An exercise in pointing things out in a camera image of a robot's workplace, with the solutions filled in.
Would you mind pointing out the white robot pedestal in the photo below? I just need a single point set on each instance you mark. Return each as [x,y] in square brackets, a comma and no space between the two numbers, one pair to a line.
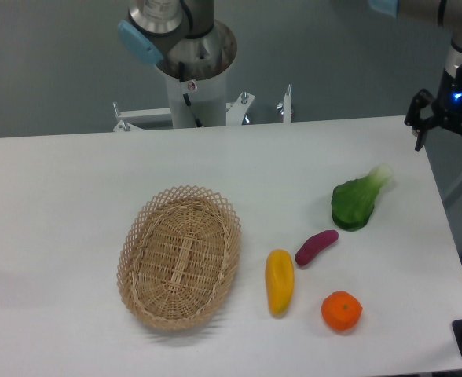
[195,73]

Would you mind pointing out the purple sweet potato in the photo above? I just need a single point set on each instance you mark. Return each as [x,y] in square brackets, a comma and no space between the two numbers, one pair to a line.
[314,246]

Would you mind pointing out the woven wicker basket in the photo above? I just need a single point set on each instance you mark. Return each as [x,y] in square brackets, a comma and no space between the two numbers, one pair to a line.
[179,258]

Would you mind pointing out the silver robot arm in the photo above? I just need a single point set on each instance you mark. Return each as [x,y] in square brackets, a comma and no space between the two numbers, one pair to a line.
[153,28]

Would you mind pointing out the green bok choy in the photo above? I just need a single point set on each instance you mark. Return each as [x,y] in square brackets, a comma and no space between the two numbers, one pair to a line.
[353,202]

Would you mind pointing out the orange tangerine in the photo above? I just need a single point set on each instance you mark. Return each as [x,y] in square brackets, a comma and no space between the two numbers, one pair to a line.
[341,311]

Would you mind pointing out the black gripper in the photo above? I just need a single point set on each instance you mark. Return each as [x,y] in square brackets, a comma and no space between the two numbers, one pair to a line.
[447,105]

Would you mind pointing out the yellow pepper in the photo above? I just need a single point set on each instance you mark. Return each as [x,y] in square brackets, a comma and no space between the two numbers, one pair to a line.
[280,281]

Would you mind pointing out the white mounting bracket frame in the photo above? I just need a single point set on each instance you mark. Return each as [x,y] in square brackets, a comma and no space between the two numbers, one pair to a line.
[236,114]

